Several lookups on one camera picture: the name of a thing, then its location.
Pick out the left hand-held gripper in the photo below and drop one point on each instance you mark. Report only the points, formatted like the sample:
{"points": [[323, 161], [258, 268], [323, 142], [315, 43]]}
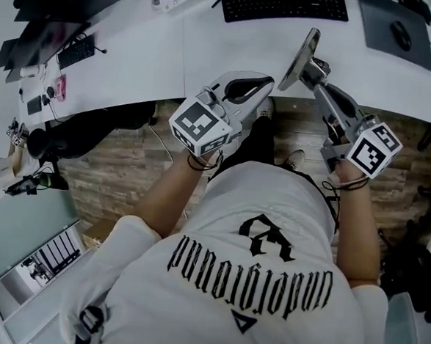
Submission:
{"points": [[200, 124]]}

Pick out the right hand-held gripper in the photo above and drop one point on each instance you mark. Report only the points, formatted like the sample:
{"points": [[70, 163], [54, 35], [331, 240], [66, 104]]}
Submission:
{"points": [[373, 149]]}

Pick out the large silver metal clip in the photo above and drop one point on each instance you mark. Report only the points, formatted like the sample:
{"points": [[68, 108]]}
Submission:
{"points": [[300, 63]]}

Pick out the person's left forearm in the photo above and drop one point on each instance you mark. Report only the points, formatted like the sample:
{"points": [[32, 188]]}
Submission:
{"points": [[169, 205]]}

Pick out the person's right forearm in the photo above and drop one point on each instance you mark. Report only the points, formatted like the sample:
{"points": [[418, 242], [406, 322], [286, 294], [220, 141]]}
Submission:
{"points": [[357, 243]]}

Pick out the person's white left shoe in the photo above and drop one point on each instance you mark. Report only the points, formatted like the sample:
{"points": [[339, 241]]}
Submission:
{"points": [[266, 106]]}

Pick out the person's white shoe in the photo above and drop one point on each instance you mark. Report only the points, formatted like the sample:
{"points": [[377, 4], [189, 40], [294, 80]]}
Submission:
{"points": [[266, 106], [296, 159]]}

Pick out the person's black trousers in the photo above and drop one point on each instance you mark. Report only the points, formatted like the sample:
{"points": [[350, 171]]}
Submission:
{"points": [[254, 144]]}

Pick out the person's white right shoe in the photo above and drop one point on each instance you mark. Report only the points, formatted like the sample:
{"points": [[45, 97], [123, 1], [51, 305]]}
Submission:
{"points": [[296, 159]]}

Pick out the black wrist band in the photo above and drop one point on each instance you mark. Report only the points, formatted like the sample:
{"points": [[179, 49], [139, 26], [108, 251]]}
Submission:
{"points": [[354, 184], [201, 163]]}

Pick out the grey mouse pad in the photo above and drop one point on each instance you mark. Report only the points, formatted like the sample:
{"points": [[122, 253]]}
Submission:
{"points": [[393, 47]]}

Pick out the large black keyboard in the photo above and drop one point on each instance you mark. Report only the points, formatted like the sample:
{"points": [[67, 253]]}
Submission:
{"points": [[282, 3]]}

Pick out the black computer mouse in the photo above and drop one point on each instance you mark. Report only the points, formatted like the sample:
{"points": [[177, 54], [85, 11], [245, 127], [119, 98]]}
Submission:
{"points": [[401, 35]]}

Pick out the black office chair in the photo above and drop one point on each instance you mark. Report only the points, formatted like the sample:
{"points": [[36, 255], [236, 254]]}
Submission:
{"points": [[93, 133], [415, 266]]}

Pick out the small black keyboard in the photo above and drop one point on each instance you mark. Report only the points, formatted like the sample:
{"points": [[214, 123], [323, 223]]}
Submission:
{"points": [[76, 53]]}

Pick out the small pink object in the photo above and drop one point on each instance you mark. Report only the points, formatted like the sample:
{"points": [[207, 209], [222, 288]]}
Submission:
{"points": [[60, 88]]}

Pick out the black charger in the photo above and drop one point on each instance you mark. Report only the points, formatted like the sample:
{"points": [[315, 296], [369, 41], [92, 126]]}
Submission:
{"points": [[48, 97]]}

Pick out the white printed t-shirt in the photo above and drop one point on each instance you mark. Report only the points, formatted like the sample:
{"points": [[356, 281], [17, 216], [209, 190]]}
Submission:
{"points": [[221, 296]]}

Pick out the small black square pad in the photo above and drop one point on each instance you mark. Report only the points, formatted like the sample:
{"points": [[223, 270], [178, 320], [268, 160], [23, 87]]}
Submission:
{"points": [[34, 105]]}

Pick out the white slatted rack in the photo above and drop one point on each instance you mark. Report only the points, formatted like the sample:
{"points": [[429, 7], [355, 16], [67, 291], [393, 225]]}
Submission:
{"points": [[58, 256]]}

